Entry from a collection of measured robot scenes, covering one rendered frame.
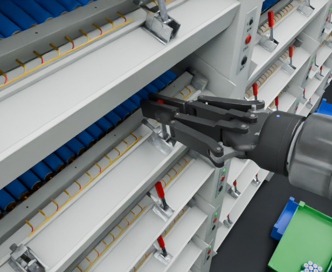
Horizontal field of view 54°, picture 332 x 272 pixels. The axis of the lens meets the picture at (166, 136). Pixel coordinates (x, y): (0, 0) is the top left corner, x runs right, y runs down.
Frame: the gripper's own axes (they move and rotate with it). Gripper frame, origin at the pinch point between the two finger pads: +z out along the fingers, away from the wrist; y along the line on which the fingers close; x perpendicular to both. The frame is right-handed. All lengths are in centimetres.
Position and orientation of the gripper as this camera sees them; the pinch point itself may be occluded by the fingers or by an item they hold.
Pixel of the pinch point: (163, 109)
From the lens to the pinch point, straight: 49.9
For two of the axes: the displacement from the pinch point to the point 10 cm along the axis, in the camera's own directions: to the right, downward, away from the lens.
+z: -7.9, -2.7, 5.6
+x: -1.4, -7.9, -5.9
